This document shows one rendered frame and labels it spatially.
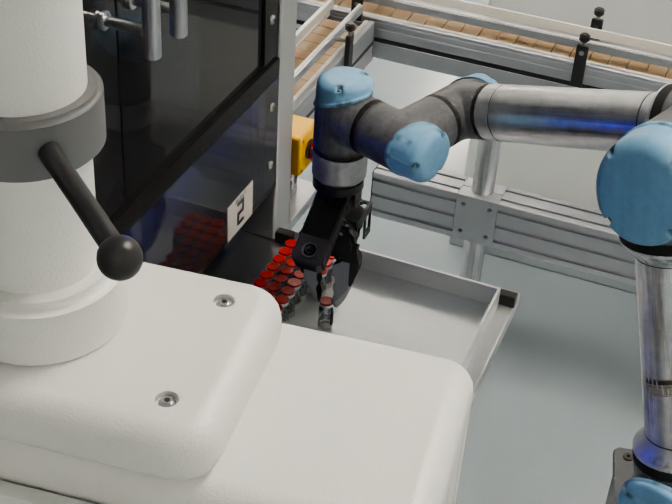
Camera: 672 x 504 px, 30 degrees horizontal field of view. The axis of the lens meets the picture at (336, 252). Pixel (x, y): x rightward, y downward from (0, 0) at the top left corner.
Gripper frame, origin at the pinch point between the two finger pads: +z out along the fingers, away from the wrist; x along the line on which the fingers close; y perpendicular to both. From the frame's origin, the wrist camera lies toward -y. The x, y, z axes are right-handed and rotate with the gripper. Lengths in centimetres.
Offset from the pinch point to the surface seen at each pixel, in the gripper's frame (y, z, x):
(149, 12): -30, -55, 10
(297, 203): 28.8, 5.4, 17.1
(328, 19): 88, 0, 36
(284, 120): 19.2, -15.9, 15.7
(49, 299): -90, -69, -18
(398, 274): 16.3, 4.5, -5.7
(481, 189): 97, 37, 1
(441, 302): 13.5, 5.2, -13.8
